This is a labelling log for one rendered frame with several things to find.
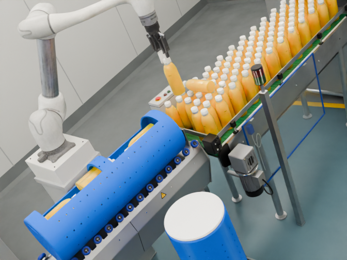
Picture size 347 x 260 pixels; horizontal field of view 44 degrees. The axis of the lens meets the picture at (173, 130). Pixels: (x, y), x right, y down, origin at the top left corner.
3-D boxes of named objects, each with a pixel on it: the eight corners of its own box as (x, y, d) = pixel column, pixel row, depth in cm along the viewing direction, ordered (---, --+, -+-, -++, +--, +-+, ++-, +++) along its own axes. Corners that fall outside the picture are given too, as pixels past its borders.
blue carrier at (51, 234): (44, 249, 218) (14, 212, 202) (159, 143, 258) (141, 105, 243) (73, 274, 198) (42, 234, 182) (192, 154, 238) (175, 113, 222)
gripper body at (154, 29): (140, 26, 221) (146, 42, 226) (150, 26, 215) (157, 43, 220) (150, 19, 225) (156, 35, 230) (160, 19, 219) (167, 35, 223)
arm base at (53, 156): (31, 160, 259) (27, 152, 256) (59, 138, 271) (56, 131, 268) (48, 167, 247) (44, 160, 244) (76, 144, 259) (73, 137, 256)
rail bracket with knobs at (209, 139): (204, 153, 243) (199, 139, 237) (212, 145, 246) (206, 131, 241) (217, 157, 236) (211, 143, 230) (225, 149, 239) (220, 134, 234)
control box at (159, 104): (153, 115, 277) (147, 102, 271) (173, 97, 286) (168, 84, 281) (163, 117, 270) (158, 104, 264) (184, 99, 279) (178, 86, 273)
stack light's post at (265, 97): (297, 224, 293) (258, 93, 235) (300, 220, 295) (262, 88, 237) (302, 226, 290) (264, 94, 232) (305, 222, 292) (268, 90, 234)
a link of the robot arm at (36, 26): (44, 15, 210) (50, 6, 222) (10, 24, 212) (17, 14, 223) (54, 39, 218) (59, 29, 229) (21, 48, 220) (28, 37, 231)
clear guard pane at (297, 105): (262, 186, 269) (242, 126, 243) (324, 113, 304) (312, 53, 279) (263, 186, 268) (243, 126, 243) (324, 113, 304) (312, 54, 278)
